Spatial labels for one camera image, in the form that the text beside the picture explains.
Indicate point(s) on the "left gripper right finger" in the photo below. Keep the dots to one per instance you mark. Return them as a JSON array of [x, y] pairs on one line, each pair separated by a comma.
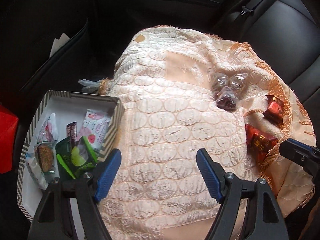
[[263, 218]]

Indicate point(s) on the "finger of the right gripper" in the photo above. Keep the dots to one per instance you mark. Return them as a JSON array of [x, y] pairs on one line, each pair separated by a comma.
[[302, 146], [309, 163]]

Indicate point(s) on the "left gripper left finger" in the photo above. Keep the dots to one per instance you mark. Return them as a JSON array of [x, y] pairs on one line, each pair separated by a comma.
[[53, 218]]

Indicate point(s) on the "light blue snack packet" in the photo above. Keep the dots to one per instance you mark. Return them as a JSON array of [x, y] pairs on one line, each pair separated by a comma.
[[35, 171]]

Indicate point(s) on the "green black snack packet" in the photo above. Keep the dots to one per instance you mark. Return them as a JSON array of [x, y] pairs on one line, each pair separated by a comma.
[[75, 161]]

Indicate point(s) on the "red candy lower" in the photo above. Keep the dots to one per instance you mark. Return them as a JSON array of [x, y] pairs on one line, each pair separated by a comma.
[[259, 142]]

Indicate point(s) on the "red candy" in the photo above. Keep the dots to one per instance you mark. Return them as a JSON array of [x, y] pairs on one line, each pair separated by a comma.
[[275, 109], [259, 142]]

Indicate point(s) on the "red candy upper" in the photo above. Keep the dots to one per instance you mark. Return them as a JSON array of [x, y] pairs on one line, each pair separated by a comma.
[[275, 109]]

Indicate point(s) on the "brown cookie clear packet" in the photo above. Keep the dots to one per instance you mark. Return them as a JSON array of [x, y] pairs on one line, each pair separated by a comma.
[[44, 153]]

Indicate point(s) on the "pink white snack packet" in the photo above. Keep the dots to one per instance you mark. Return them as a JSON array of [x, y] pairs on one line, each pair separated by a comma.
[[48, 131]]

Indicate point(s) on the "brown long chocolate bar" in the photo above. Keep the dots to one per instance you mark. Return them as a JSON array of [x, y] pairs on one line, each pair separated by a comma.
[[71, 131]]

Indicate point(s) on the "clear wrapped dark candy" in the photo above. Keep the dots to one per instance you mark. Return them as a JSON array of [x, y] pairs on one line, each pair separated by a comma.
[[227, 99]]

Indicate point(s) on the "clear wrapped candy right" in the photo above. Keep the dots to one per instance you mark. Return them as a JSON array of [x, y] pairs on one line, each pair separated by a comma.
[[238, 81]]

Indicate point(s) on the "strawberry white snack packet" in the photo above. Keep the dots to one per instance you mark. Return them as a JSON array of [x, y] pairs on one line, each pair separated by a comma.
[[94, 127]]

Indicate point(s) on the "red bag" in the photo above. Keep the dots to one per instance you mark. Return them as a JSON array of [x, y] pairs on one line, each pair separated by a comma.
[[8, 126]]

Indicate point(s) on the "striped white cardboard box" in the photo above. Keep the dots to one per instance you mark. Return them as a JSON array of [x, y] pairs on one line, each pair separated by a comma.
[[68, 107]]

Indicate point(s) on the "clear wrapped candy left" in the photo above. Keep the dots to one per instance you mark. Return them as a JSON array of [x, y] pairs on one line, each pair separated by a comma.
[[219, 80]]

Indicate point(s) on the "black rear car seat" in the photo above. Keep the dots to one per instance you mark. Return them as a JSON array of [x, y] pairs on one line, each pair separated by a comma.
[[284, 34]]

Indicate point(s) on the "black car seat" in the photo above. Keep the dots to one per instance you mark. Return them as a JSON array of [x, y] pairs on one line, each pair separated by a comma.
[[284, 34], [28, 29]]

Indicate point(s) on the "grey plastic bag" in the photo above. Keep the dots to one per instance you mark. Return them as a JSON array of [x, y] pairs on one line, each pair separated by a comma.
[[90, 87]]

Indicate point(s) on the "peach embroidered cloth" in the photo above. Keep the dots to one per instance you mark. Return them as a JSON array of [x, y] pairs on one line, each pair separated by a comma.
[[163, 81]]

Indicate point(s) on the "seat belt buckle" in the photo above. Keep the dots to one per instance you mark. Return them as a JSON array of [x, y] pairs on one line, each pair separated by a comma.
[[246, 11]]

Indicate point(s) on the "white paper in pocket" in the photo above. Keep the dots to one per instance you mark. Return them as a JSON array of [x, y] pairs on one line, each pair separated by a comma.
[[58, 43]]

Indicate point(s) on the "black front car seat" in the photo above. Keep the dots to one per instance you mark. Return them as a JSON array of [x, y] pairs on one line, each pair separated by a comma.
[[28, 29]]

